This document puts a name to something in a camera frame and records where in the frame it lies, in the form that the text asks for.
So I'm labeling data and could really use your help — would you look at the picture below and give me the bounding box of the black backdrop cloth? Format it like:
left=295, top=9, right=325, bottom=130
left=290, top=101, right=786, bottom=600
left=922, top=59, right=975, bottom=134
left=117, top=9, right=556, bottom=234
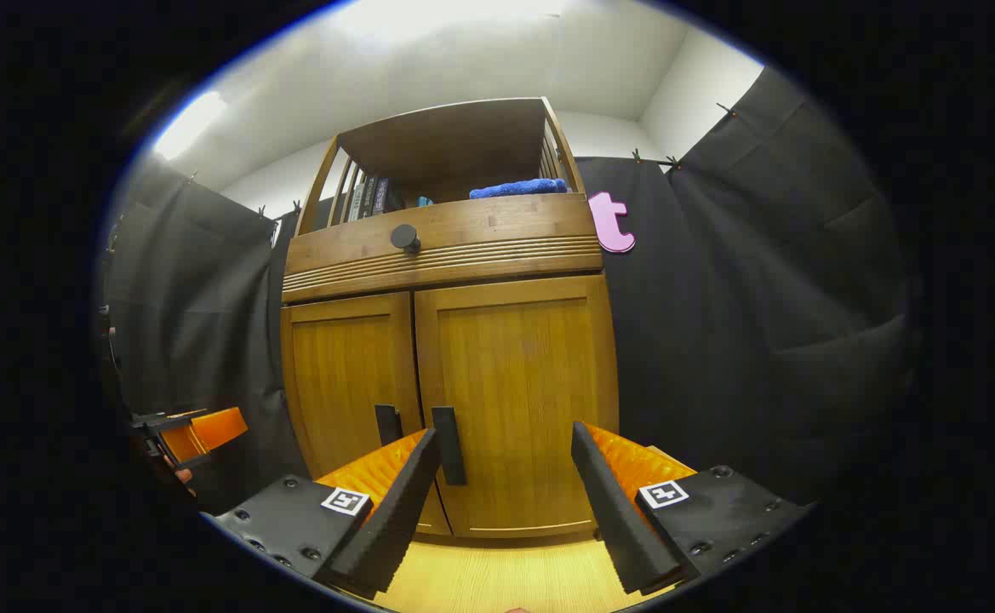
left=101, top=66, right=911, bottom=516

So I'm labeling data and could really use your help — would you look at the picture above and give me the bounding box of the wooden cabinet door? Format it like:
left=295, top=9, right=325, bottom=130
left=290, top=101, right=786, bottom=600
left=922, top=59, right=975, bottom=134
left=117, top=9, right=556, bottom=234
left=281, top=292, right=453, bottom=537
left=413, top=274, right=620, bottom=540

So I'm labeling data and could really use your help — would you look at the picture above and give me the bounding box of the wooden double-door shoe cabinet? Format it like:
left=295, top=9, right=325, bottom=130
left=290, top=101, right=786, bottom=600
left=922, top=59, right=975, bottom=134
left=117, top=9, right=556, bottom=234
left=280, top=96, right=620, bottom=540

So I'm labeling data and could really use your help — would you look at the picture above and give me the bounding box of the blue folded towel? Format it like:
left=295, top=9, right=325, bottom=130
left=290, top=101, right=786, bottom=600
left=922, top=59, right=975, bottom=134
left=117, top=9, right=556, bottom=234
left=469, top=178, right=568, bottom=200

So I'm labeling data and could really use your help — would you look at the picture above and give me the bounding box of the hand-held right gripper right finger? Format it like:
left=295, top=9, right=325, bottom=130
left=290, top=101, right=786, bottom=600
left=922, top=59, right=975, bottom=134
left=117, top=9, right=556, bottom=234
left=571, top=421, right=809, bottom=595

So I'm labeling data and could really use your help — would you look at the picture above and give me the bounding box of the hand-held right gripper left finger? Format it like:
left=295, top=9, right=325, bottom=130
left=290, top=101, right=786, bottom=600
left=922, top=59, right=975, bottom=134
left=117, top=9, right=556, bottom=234
left=212, top=428, right=443, bottom=601

